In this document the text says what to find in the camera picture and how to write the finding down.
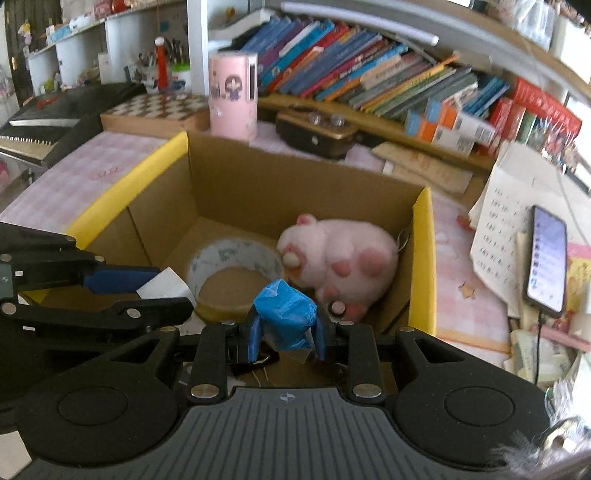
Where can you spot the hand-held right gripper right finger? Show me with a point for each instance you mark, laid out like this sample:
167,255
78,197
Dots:
322,337

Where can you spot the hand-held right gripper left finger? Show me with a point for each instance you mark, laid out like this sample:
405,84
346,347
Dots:
255,341

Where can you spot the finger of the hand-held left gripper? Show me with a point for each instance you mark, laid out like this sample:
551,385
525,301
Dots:
115,314
120,281

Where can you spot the black binder clip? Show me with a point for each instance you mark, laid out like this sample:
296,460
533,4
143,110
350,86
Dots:
244,367

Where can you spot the blue plastic packet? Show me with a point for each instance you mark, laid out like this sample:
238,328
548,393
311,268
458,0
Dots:
284,314

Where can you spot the pink plush toy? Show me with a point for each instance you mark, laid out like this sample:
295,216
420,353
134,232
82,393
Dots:
341,258

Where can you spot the yellow tape roll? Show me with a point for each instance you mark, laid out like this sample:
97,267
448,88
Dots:
221,258

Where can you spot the yellow cardboard box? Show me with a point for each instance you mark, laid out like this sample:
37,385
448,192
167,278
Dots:
231,184

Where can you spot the wooden chessboard box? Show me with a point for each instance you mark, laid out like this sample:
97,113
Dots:
152,113

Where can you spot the black electronic keyboard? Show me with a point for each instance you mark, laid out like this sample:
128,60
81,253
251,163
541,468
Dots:
55,120

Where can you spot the small red toy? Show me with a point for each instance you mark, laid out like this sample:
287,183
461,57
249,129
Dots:
48,101

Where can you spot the brown paper envelopes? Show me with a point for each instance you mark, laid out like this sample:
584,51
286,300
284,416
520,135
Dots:
425,166

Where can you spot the pile of papers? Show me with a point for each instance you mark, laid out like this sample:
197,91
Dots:
498,221

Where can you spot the white jar green lid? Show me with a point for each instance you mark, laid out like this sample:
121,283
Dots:
181,78

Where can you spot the pink cartoon cylinder canister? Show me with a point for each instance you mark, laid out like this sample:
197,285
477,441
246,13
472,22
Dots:
233,101

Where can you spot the pen holder with pens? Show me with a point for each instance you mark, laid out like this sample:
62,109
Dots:
145,69

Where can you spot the red white pen figure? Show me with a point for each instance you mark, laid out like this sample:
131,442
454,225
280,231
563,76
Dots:
161,64

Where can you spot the orange white small carton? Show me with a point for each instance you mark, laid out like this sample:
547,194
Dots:
466,127
422,124

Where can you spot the black smartphone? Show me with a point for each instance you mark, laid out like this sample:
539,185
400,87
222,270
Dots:
547,261

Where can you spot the white bookshelf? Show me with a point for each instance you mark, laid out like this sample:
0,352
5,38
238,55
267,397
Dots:
196,55

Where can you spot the pink sticky notes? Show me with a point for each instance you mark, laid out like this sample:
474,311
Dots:
579,286

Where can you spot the row of leaning books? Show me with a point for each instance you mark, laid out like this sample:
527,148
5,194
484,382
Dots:
369,69

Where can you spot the red boxed book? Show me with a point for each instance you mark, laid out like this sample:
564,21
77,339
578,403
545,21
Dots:
547,106

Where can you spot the clear pen cup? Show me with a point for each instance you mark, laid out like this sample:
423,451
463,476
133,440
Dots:
531,23

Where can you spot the white pen cup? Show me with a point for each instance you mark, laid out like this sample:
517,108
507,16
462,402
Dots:
572,41

